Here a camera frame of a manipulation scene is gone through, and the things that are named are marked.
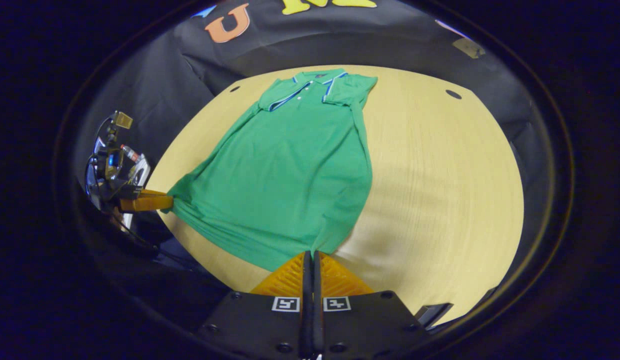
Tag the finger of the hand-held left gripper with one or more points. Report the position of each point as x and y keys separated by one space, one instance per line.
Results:
x=152 y=193
x=147 y=203

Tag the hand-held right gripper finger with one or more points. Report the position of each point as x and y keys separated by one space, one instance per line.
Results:
x=306 y=320
x=318 y=320

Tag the green T-shirt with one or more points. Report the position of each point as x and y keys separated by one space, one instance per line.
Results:
x=290 y=170

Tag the black backdrop cloth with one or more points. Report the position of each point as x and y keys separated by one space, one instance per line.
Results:
x=365 y=35

